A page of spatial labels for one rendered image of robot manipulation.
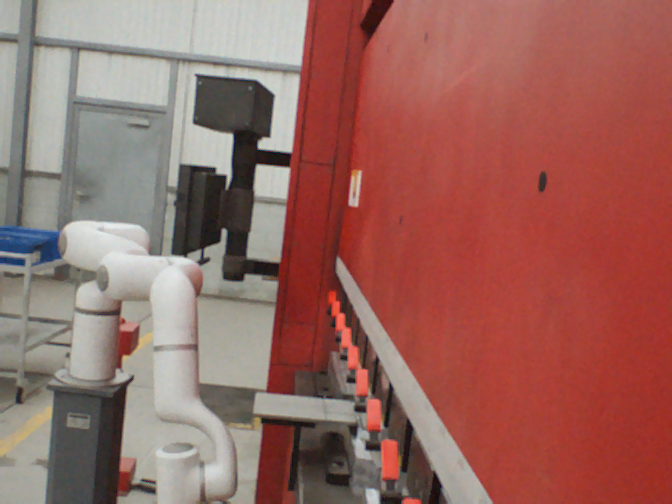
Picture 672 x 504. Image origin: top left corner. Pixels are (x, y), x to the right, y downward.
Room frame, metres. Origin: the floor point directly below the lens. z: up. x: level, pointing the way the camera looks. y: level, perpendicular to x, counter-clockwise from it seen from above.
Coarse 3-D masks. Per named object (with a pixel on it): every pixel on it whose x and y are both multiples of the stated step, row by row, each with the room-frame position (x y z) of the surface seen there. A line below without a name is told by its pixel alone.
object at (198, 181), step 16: (192, 176) 2.94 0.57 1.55; (208, 176) 2.96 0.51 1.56; (224, 176) 3.25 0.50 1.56; (192, 192) 2.94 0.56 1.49; (208, 192) 2.98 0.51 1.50; (224, 192) 3.26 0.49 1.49; (176, 208) 2.91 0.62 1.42; (192, 208) 2.94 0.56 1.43; (208, 208) 3.01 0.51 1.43; (224, 208) 3.29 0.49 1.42; (176, 224) 2.91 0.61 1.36; (192, 224) 2.94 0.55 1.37; (208, 224) 3.04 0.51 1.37; (176, 240) 2.91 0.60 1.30; (192, 240) 2.93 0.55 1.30; (208, 240) 3.07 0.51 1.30
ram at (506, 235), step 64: (448, 0) 1.20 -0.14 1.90; (512, 0) 0.83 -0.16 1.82; (576, 0) 0.63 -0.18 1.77; (640, 0) 0.51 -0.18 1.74; (384, 64) 1.98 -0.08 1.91; (448, 64) 1.14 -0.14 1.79; (512, 64) 0.80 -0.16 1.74; (576, 64) 0.61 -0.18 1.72; (640, 64) 0.50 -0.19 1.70; (384, 128) 1.82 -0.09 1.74; (448, 128) 1.08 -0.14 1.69; (512, 128) 0.77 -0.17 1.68; (576, 128) 0.59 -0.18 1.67; (640, 128) 0.49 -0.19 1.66; (384, 192) 1.68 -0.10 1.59; (448, 192) 1.02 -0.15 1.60; (512, 192) 0.74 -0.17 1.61; (576, 192) 0.58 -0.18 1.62; (640, 192) 0.47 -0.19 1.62; (384, 256) 1.56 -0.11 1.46; (448, 256) 0.98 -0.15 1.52; (512, 256) 0.71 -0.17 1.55; (576, 256) 0.56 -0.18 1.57; (640, 256) 0.46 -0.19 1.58; (384, 320) 1.45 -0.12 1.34; (448, 320) 0.93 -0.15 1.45; (512, 320) 0.68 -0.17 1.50; (576, 320) 0.54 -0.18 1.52; (640, 320) 0.45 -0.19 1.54; (448, 384) 0.89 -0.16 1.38; (512, 384) 0.66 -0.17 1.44; (576, 384) 0.52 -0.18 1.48; (640, 384) 0.44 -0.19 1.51; (512, 448) 0.64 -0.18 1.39; (576, 448) 0.51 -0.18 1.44; (640, 448) 0.42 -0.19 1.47
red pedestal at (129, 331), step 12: (120, 324) 3.55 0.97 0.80; (132, 324) 3.58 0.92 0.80; (120, 336) 3.43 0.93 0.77; (132, 336) 3.45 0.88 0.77; (120, 348) 3.43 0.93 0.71; (132, 348) 3.48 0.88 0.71; (120, 360) 3.51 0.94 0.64; (120, 468) 3.48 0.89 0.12; (132, 468) 3.53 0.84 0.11; (120, 480) 3.45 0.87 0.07; (120, 492) 3.44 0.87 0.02
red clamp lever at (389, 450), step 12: (384, 444) 1.06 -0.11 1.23; (396, 444) 1.06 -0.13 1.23; (384, 456) 1.04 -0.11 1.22; (396, 456) 1.05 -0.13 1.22; (384, 468) 1.03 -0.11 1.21; (396, 468) 1.03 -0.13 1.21; (384, 480) 1.02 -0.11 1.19; (396, 480) 1.02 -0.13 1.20; (384, 492) 1.00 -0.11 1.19; (396, 492) 1.00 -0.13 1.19
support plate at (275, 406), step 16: (256, 400) 1.95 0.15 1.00; (272, 400) 1.97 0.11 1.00; (288, 400) 1.98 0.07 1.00; (304, 400) 2.00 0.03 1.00; (320, 400) 2.02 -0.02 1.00; (336, 400) 2.03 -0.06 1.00; (256, 416) 1.85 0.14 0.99; (272, 416) 1.85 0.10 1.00; (288, 416) 1.85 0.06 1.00; (304, 416) 1.86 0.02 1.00; (320, 416) 1.88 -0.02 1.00; (336, 416) 1.89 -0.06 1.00; (352, 416) 1.91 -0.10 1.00
